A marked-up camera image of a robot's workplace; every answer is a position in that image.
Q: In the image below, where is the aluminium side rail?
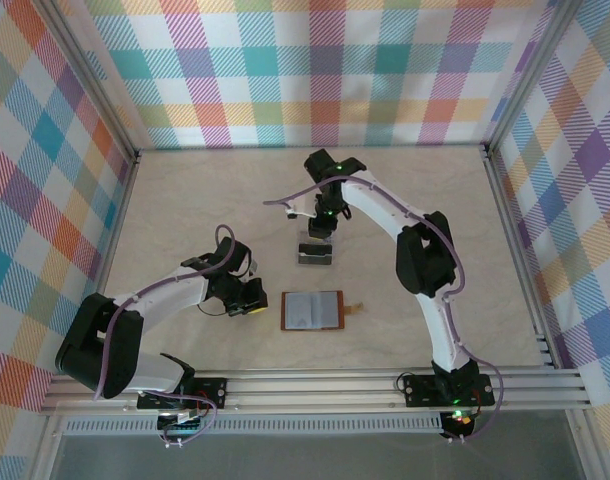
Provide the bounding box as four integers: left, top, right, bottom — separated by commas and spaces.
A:
483, 144, 560, 370
70, 149, 141, 376

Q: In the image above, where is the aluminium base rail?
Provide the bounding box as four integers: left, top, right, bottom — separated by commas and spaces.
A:
38, 368, 595, 417

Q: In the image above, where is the grey slotted cable duct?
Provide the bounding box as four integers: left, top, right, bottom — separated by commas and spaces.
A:
62, 417, 447, 437

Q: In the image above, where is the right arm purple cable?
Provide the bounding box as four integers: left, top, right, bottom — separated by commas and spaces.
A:
262, 174, 504, 445

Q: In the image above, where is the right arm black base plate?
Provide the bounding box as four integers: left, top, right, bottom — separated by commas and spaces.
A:
402, 372, 497, 408

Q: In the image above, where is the brown leather card holder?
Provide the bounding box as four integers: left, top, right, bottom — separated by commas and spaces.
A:
280, 290, 365, 333

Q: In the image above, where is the grey metal panel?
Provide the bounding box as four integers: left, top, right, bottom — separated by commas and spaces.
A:
49, 433, 586, 480

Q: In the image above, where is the aluminium frame post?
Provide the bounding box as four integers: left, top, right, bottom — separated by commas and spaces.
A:
483, 0, 584, 154
37, 0, 140, 164

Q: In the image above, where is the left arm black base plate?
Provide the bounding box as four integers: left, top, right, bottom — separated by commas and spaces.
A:
136, 377, 230, 412

